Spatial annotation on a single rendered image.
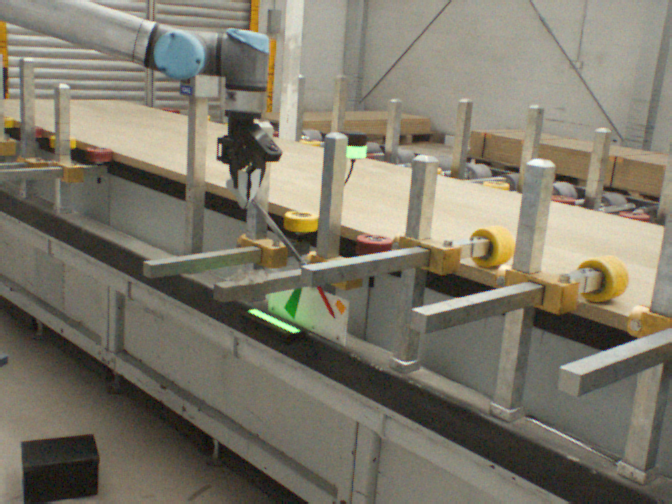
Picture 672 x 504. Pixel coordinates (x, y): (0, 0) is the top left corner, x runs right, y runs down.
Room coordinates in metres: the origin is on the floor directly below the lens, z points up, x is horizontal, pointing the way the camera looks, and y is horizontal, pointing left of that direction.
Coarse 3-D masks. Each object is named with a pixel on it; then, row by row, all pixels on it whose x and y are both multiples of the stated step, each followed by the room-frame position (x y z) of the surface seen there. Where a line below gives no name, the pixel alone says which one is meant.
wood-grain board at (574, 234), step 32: (96, 128) 3.25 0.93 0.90; (128, 128) 3.32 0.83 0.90; (160, 128) 3.40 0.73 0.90; (224, 128) 3.57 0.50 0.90; (128, 160) 2.68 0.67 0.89; (160, 160) 2.65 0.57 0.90; (288, 160) 2.86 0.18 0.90; (320, 160) 2.92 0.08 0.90; (224, 192) 2.31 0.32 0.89; (288, 192) 2.31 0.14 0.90; (320, 192) 2.34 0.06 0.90; (352, 192) 2.38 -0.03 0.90; (384, 192) 2.42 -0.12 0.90; (448, 192) 2.50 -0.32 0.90; (480, 192) 2.55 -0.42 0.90; (512, 192) 2.59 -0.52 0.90; (352, 224) 1.98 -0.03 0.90; (384, 224) 2.01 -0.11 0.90; (448, 224) 2.06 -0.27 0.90; (480, 224) 2.09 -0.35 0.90; (512, 224) 2.12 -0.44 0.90; (576, 224) 2.19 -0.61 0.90; (608, 224) 2.22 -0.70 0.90; (640, 224) 2.25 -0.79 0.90; (544, 256) 1.82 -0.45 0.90; (576, 256) 1.84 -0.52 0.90; (640, 256) 1.89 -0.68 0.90; (640, 288) 1.62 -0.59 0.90; (608, 320) 1.46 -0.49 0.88
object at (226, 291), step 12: (276, 276) 1.64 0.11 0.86; (288, 276) 1.64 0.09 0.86; (216, 288) 1.55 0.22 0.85; (228, 288) 1.54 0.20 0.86; (240, 288) 1.56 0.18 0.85; (252, 288) 1.58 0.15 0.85; (264, 288) 1.60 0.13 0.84; (276, 288) 1.62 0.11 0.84; (288, 288) 1.65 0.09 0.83; (228, 300) 1.55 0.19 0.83
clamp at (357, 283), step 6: (312, 252) 1.81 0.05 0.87; (306, 258) 1.80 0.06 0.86; (312, 258) 1.78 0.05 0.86; (318, 258) 1.77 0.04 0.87; (324, 258) 1.76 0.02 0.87; (330, 258) 1.77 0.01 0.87; (336, 258) 1.77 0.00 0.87; (342, 258) 1.78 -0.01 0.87; (342, 282) 1.71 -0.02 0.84; (348, 282) 1.71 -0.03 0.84; (354, 282) 1.72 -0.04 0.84; (360, 282) 1.74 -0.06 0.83; (342, 288) 1.71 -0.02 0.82; (348, 288) 1.71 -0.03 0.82; (354, 288) 1.72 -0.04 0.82
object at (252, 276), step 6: (240, 270) 1.59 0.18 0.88; (252, 270) 1.60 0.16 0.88; (258, 270) 1.60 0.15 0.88; (264, 270) 1.63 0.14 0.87; (234, 276) 1.58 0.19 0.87; (240, 276) 1.59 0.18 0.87; (246, 276) 1.59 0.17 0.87; (252, 276) 1.57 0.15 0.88; (258, 276) 1.59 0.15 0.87; (264, 276) 1.60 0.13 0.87; (240, 282) 1.56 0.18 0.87; (246, 282) 1.56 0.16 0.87; (252, 282) 1.56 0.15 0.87; (258, 282) 1.57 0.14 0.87
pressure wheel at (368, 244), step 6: (372, 234) 1.86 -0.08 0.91; (360, 240) 1.81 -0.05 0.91; (366, 240) 1.80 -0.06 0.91; (372, 240) 1.82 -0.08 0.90; (378, 240) 1.82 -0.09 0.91; (384, 240) 1.83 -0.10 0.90; (390, 240) 1.82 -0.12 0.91; (360, 246) 1.80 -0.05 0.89; (366, 246) 1.79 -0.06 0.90; (372, 246) 1.79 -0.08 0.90; (378, 246) 1.79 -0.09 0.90; (384, 246) 1.79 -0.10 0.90; (390, 246) 1.81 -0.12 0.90; (360, 252) 1.80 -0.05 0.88; (366, 252) 1.79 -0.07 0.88; (372, 252) 1.79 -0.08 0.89; (378, 252) 1.79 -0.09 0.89; (372, 276) 1.82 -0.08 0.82; (372, 282) 1.82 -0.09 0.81
